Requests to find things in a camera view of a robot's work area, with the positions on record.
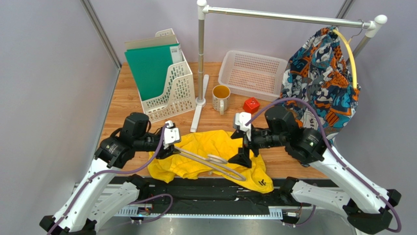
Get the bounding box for beige clothes hanger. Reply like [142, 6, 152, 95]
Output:
[175, 147, 246, 182]

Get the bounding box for yellow shorts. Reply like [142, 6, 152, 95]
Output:
[147, 130, 274, 194]

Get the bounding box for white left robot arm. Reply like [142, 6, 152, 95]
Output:
[39, 112, 181, 235]

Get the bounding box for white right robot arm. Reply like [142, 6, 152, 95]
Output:
[229, 106, 401, 235]

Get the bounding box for patterned blue orange shorts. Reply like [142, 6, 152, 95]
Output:
[280, 26, 360, 144]

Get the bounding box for yellow clothes hanger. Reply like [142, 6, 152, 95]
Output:
[332, 20, 364, 89]

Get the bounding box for red cube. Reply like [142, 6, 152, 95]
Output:
[243, 97, 260, 114]

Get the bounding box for white perforated file holder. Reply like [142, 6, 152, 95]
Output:
[141, 45, 196, 123]

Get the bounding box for white mug with yellow interior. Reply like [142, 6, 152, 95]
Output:
[212, 85, 231, 115]

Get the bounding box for white perforated plastic basket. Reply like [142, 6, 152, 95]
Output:
[218, 50, 287, 102]

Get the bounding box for white clothes rack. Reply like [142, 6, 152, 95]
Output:
[190, 0, 388, 132]

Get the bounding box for green folder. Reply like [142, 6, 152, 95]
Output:
[125, 43, 184, 101]

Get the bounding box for beige folder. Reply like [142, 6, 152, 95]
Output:
[124, 35, 178, 50]

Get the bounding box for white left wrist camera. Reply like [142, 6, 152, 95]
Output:
[163, 120, 181, 149]

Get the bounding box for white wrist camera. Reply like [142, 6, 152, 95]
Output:
[163, 120, 181, 149]
[231, 112, 252, 141]

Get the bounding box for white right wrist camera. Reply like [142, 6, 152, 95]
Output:
[231, 112, 252, 141]

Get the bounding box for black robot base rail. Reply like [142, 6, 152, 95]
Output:
[109, 176, 346, 217]

